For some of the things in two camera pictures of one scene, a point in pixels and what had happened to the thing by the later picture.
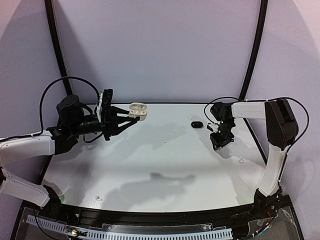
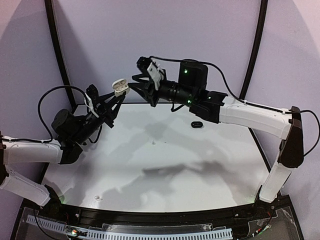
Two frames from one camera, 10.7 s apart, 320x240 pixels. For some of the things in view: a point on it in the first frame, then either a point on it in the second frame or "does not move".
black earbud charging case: x=197 y=124 does not move
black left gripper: x=107 y=122 → x=100 y=111
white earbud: x=97 y=198 does not move
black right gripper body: x=222 y=138 → x=152 y=90
